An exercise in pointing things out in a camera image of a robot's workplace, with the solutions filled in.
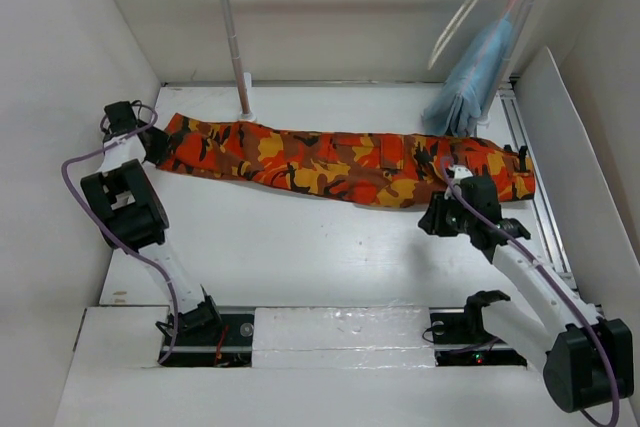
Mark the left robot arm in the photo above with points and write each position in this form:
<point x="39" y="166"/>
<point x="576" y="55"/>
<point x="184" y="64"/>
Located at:
<point x="122" y="197"/>

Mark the red wire hanger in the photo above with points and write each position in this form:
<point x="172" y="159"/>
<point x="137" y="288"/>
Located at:
<point x="505" y="7"/>

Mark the orange camouflage trousers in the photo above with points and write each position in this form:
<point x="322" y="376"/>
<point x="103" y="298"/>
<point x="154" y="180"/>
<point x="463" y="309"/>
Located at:
<point x="371" y="169"/>

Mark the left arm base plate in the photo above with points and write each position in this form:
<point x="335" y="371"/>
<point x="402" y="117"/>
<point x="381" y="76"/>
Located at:
<point x="228" y="346"/>

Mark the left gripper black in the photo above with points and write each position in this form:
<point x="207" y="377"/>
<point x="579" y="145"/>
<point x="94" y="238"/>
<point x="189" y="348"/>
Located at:
<point x="163" y="142"/>

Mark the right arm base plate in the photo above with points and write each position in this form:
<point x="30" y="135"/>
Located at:
<point x="455" y="345"/>

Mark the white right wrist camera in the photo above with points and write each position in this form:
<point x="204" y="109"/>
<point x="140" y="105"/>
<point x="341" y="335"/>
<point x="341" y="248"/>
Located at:
<point x="456" y="173"/>

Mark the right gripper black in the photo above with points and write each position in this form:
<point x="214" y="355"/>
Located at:
<point x="433" y="221"/>

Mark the light blue hanging garment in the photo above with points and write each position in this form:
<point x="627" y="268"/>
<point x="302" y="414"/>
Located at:
<point x="459" y="103"/>

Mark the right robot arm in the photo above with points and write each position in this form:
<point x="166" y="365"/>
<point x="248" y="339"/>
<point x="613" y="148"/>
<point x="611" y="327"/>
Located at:
<point x="585" y="359"/>

